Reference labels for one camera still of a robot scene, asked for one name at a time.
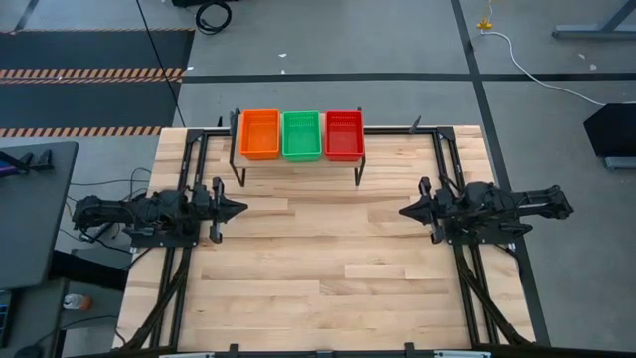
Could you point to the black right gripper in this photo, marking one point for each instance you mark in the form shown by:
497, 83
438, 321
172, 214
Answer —
434, 219

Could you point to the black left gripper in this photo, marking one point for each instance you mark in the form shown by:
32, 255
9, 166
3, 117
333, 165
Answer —
217, 219

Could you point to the orange plastic basket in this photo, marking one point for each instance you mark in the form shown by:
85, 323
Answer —
260, 134

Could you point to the green plastic basket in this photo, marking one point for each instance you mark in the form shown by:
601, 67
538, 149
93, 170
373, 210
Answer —
301, 136

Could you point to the red plastic basket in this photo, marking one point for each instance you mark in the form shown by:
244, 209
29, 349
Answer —
344, 136

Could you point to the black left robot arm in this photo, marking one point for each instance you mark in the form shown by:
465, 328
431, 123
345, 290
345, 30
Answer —
124, 211

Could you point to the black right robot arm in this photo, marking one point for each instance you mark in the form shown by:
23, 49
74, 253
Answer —
522, 204

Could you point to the wooden shelf black legs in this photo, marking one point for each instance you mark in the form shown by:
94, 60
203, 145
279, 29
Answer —
298, 164

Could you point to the black hazard-striped floor mat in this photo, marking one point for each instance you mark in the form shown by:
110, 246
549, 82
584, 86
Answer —
89, 104

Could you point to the clear bottle orange cap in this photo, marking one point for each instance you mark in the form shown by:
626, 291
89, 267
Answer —
77, 302

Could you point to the dark grey desk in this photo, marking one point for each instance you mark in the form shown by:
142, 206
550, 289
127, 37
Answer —
35, 214

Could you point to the black cabinet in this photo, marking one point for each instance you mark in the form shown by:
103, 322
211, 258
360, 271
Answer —
613, 129

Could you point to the grey metal table base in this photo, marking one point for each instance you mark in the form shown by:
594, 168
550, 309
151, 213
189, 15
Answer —
596, 32

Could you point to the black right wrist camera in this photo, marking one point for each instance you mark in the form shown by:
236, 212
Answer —
443, 201

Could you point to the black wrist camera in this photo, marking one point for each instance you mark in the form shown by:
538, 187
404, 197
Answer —
443, 201
200, 195

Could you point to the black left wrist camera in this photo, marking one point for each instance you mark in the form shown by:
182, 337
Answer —
200, 195

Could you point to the black aluminium rig frame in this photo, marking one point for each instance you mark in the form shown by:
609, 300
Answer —
397, 130

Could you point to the silver metal bracket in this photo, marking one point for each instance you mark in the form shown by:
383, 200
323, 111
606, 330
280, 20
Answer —
186, 355
462, 354

